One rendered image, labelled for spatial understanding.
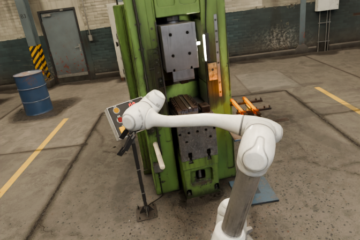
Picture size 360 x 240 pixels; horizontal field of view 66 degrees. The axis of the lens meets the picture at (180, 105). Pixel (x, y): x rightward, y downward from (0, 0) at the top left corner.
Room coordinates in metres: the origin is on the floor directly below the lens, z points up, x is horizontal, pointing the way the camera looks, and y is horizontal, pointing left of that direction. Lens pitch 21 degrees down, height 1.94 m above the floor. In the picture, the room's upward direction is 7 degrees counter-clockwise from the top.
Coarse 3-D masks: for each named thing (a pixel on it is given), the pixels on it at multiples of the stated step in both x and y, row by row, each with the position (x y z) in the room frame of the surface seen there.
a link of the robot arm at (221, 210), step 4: (224, 200) 1.25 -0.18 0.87; (228, 200) 1.25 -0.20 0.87; (220, 204) 1.24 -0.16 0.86; (224, 204) 1.22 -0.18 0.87; (220, 208) 1.21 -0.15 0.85; (224, 208) 1.19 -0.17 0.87; (220, 212) 1.20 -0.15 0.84; (224, 212) 1.18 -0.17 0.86; (220, 216) 1.18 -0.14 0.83; (216, 220) 1.19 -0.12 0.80; (220, 220) 1.16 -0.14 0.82; (244, 224) 1.16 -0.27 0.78; (244, 228) 1.15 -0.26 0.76
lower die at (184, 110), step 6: (174, 96) 2.82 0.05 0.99; (186, 96) 2.76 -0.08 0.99; (174, 102) 2.66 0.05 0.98; (180, 102) 2.61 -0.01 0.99; (192, 102) 2.56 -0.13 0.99; (174, 108) 2.56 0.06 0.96; (180, 108) 2.48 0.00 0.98; (186, 108) 2.43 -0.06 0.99; (192, 108) 2.43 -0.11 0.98; (180, 114) 2.40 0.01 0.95; (186, 114) 2.41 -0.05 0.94
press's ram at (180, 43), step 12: (156, 24) 2.70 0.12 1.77; (168, 24) 2.51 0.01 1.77; (180, 24) 2.42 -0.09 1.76; (192, 24) 2.44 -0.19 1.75; (168, 36) 2.40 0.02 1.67; (180, 36) 2.42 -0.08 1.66; (192, 36) 2.44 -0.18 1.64; (168, 48) 2.40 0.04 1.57; (180, 48) 2.42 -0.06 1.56; (192, 48) 2.44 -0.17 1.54; (168, 60) 2.40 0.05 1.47; (180, 60) 2.41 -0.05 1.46; (192, 60) 2.43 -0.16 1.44
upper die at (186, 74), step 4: (168, 72) 2.62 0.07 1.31; (172, 72) 2.40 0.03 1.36; (176, 72) 2.41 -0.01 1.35; (180, 72) 2.41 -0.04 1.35; (184, 72) 2.42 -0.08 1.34; (188, 72) 2.43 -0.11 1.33; (192, 72) 2.43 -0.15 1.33; (172, 76) 2.40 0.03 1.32; (176, 76) 2.41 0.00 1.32; (180, 76) 2.41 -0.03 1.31; (184, 76) 2.42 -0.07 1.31; (188, 76) 2.42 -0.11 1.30; (192, 76) 2.43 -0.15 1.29; (172, 80) 2.43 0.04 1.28; (176, 80) 2.40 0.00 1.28; (180, 80) 2.41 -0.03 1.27
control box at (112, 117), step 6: (126, 102) 2.23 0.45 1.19; (132, 102) 2.25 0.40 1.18; (108, 108) 2.13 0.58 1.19; (114, 108) 2.15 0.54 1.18; (120, 108) 2.17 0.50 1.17; (126, 108) 2.19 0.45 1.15; (108, 114) 2.11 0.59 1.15; (114, 114) 2.12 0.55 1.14; (120, 114) 2.14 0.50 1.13; (108, 120) 2.14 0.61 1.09; (114, 120) 2.09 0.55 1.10; (114, 126) 2.06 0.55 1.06; (120, 126) 2.08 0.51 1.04; (114, 132) 2.08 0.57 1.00; (120, 132) 2.05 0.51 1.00; (120, 138) 2.02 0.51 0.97
